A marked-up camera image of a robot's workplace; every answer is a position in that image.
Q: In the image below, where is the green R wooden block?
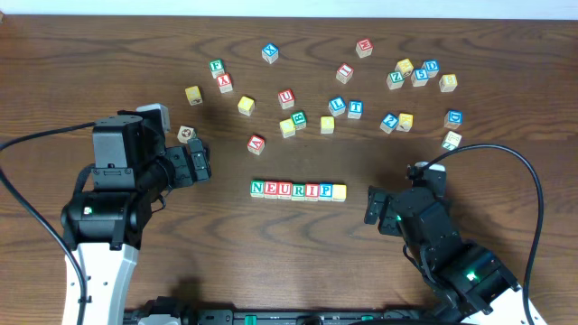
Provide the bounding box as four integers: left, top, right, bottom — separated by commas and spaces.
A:
291, 183, 305, 200

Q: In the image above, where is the yellow block far right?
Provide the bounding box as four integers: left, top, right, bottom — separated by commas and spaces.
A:
439, 74, 458, 93

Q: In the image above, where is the blue D wooden block right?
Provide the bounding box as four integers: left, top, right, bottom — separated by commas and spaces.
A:
443, 110, 463, 130

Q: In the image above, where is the blue d wooden block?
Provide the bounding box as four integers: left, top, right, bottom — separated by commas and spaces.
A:
422, 60, 440, 79
443, 110, 463, 130

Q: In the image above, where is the blue D wooden block upper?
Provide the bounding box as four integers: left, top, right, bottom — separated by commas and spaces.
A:
422, 60, 440, 79

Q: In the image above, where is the green N wooden block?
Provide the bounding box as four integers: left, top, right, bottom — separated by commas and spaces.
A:
250, 181, 265, 198

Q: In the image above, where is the white green wooden block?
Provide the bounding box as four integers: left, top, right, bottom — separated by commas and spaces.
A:
442, 131, 461, 151

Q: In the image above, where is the blue T wooden block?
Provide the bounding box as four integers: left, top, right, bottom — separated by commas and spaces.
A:
348, 100, 364, 119

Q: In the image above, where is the white soccer ball block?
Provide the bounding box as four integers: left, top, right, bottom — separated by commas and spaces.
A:
177, 125, 197, 144

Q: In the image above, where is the blue 5 wooden block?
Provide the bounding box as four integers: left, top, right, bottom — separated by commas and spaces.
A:
411, 69, 429, 87

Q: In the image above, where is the red A wooden block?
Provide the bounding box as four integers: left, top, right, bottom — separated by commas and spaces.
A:
247, 135, 266, 155

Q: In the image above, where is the red block top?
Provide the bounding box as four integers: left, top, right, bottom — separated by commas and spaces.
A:
356, 38, 374, 59

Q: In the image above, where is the green F wooden block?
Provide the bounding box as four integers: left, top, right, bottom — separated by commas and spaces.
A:
209, 59, 226, 79

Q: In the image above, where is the red u wooden block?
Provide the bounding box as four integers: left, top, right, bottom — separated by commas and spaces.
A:
277, 181, 293, 200
278, 89, 295, 109

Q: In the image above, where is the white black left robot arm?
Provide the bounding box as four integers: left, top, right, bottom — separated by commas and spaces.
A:
61, 104, 211, 324

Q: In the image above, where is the yellow block top right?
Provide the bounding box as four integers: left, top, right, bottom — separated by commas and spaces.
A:
395, 59, 414, 78

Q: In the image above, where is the yellow block beside B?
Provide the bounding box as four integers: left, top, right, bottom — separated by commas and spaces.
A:
279, 118, 296, 138

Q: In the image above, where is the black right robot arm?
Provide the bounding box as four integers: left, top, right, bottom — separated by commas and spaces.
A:
364, 181, 545, 324

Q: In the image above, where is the yellow block mid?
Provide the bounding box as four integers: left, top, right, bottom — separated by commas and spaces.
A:
331, 184, 347, 202

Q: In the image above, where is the red E wooden block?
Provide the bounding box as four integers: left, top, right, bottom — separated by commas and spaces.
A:
264, 181, 278, 199

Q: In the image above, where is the red Y wooden block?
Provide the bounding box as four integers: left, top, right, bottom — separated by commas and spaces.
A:
216, 73, 233, 94

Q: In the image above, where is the green B wooden block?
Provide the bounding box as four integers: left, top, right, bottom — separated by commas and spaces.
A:
291, 111, 307, 130

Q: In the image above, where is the yellow wooden block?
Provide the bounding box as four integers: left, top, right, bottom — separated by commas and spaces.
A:
185, 86, 202, 106
238, 96, 256, 116

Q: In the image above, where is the blue L wooden block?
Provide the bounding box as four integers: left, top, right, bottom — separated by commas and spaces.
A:
328, 97, 347, 116

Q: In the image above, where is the green Z wooden block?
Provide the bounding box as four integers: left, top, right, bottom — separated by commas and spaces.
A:
386, 71, 405, 90

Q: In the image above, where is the blue P wooden block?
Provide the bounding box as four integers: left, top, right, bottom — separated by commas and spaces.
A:
318, 183, 333, 201

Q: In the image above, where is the yellow block centre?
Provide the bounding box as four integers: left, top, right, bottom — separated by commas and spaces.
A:
320, 116, 335, 135

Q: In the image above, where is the yellow block beside 2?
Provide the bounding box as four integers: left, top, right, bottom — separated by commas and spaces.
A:
396, 113, 414, 132

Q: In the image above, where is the blue 2 wooden block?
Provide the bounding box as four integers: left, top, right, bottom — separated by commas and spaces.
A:
379, 113, 399, 134

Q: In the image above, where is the red i wooden block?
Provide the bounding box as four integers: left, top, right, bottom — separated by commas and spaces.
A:
336, 63, 354, 84
305, 183, 320, 201

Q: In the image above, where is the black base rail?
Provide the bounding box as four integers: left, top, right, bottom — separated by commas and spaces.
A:
124, 308, 434, 325

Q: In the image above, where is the yellow wooden block left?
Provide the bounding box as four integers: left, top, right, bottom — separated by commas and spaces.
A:
185, 86, 202, 106

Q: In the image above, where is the blue X wooden block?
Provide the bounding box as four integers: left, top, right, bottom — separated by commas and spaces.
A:
261, 43, 279, 64

